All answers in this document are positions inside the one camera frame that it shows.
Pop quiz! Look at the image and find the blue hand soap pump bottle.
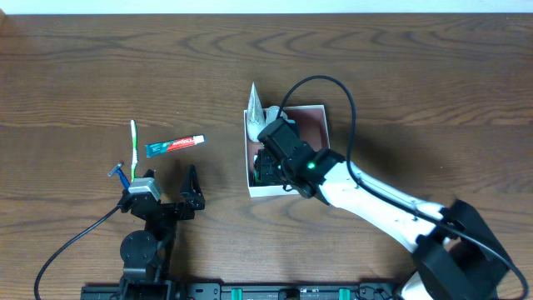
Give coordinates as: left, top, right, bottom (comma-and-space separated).
265, 106, 295, 126

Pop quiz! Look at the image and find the red green toothpaste tube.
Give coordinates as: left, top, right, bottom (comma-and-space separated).
145, 135, 205, 158

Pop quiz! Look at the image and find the white box with pink interior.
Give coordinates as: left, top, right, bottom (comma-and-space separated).
243, 105, 330, 200

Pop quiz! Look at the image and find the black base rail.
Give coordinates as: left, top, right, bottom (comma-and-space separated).
80, 282, 399, 300

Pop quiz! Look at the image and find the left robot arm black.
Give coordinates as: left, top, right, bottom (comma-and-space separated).
117, 165, 206, 300

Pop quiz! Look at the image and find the blue disposable razor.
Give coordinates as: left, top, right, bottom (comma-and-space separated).
108, 162, 130, 190

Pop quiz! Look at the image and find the green white toothbrush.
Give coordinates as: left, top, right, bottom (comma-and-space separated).
130, 119, 138, 182

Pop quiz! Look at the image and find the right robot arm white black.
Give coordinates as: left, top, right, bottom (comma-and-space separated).
252, 145, 516, 299

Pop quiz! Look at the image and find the white lotion tube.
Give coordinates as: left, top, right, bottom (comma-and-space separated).
246, 83, 266, 143

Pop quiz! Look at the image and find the green soap bar package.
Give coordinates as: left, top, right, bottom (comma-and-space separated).
252, 154, 260, 186

